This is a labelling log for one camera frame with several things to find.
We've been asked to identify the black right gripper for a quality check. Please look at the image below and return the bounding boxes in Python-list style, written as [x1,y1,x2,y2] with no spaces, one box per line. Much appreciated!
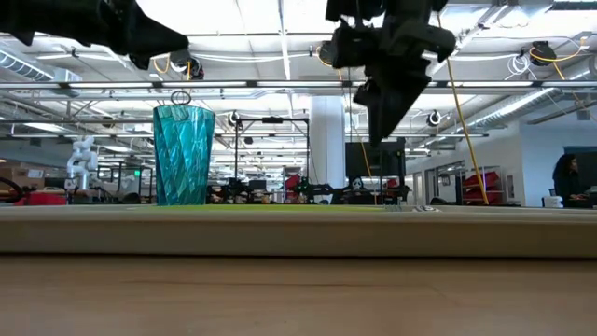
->
[353,0,457,148]

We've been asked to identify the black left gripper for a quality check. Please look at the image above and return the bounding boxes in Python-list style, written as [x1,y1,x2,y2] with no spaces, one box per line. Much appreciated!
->
[0,0,190,71]

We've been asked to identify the teal faceted plastic cup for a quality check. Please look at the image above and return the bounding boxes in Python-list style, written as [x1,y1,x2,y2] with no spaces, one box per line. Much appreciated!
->
[152,104,217,207]

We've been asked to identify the beige plastic tray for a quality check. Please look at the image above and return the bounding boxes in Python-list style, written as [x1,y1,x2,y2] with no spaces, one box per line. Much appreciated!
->
[0,203,597,259]

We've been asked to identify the white building column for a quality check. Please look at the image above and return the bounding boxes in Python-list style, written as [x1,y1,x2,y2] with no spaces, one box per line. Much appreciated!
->
[309,95,347,205]

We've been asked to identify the person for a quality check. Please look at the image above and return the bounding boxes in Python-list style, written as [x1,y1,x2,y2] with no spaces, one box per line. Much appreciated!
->
[345,175,375,205]
[551,153,592,209]

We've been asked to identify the red shelf bins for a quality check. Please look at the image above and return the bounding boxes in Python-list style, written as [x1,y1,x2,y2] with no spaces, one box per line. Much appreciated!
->
[461,171,506,205]

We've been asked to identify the brown cardboard box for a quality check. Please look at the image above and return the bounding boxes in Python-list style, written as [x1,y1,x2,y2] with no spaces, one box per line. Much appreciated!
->
[0,161,46,190]

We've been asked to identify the red storage bin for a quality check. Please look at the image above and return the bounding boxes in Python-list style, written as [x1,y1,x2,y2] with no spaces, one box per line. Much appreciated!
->
[16,189,69,206]

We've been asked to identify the black ceiling cable reel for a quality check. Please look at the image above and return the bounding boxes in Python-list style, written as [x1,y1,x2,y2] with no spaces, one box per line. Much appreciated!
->
[529,40,560,67]
[317,40,333,66]
[168,46,205,81]

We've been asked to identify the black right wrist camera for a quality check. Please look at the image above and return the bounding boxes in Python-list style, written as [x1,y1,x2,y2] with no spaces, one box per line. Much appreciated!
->
[329,21,391,70]

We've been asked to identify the yellow hanging cable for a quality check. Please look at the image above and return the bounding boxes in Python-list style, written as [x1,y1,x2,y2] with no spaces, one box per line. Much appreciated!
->
[436,13,491,206]

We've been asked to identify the black metal frame rig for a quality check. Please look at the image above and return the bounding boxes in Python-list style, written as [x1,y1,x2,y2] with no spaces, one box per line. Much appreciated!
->
[234,116,312,205]

